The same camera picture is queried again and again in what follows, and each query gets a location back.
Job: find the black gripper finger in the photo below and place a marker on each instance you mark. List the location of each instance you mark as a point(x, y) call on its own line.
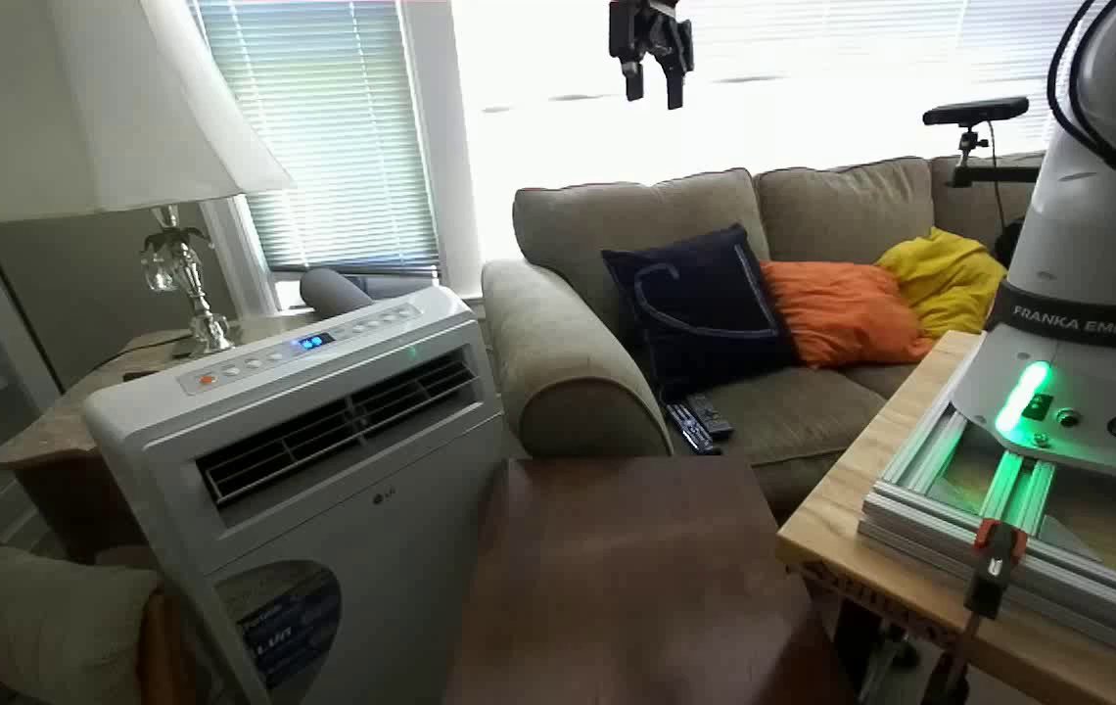
point(633, 77)
point(676, 82)

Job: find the black remote control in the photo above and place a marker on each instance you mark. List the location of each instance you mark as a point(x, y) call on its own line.
point(691, 428)

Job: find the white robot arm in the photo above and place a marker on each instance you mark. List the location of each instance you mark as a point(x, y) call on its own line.
point(1042, 376)

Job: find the navy blue pillow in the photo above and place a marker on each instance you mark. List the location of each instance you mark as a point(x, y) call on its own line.
point(703, 309)

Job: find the orange pillow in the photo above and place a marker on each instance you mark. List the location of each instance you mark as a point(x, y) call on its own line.
point(848, 313)

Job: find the white window blinds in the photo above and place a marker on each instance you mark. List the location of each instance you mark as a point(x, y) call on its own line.
point(325, 88)

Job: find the beige fabric sofa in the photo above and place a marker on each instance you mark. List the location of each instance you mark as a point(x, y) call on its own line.
point(569, 359)

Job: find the yellow pillow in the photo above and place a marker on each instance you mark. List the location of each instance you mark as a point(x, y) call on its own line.
point(948, 279)

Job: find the light wooden robot table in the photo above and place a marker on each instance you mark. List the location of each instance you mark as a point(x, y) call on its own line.
point(823, 543)

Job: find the dark wooden side table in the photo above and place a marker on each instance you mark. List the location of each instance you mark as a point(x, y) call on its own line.
point(636, 582)

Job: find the white portable air conditioner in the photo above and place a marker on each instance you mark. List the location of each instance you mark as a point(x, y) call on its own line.
point(313, 496)

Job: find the white shade table lamp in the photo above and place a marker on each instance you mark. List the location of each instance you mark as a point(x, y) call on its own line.
point(120, 107)

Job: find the wooden lamp end table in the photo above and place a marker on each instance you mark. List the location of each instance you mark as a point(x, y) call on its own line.
point(71, 415)

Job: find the beige armchair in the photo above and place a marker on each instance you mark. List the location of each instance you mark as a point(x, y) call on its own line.
point(71, 632)

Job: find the black camera on tripod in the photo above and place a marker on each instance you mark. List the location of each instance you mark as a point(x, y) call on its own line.
point(972, 120)

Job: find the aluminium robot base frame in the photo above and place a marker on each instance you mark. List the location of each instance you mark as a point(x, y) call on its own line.
point(1011, 535)

